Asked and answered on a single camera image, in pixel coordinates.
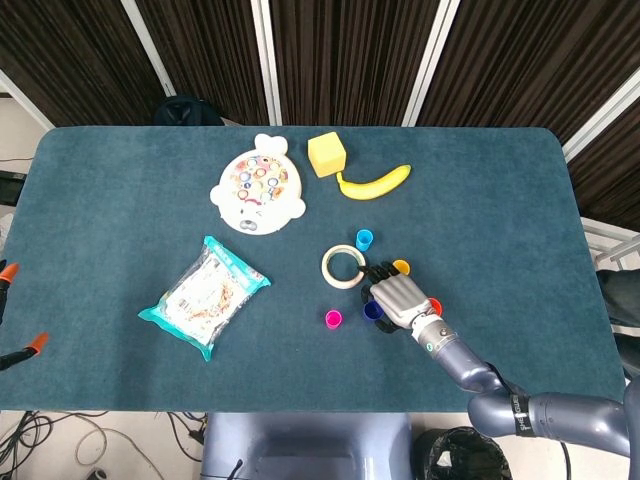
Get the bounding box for teal snack package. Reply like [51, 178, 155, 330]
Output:
[137, 235, 272, 363]

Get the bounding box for teal velvet tablecloth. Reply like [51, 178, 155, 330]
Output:
[0, 125, 627, 414]

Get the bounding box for black backpack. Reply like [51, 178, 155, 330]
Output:
[153, 96, 225, 127]

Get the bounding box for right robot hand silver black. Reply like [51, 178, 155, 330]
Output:
[357, 260, 437, 335]

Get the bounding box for black box device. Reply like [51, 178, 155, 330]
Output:
[0, 169, 26, 205]

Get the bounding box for black trash bin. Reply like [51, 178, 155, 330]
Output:
[413, 426, 512, 480]

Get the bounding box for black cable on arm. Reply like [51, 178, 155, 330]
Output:
[487, 363, 572, 480]

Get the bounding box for white floor cable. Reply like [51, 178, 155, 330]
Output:
[74, 424, 166, 480]

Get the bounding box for white partition post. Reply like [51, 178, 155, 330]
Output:
[249, 0, 284, 126]
[119, 0, 176, 98]
[562, 78, 640, 164]
[0, 68, 55, 132]
[402, 0, 461, 127]

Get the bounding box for dark grey fabric object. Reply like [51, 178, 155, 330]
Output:
[596, 268, 640, 379]

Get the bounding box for masking tape roll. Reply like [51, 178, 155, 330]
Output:
[321, 244, 368, 290]

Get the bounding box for yellow banana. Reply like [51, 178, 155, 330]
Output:
[335, 164, 413, 202]

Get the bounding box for white metal rack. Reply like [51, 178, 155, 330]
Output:
[581, 217, 640, 271]

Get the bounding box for white bear fishing toy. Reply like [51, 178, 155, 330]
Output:
[208, 132, 306, 236]

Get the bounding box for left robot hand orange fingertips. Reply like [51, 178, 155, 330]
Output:
[0, 262, 50, 372]

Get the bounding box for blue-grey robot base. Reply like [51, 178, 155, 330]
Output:
[201, 412, 414, 480]

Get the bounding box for black floor cable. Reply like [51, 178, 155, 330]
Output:
[0, 410, 109, 474]
[167, 412, 209, 464]

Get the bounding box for yellow foam cube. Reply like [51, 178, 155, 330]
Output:
[307, 131, 348, 178]

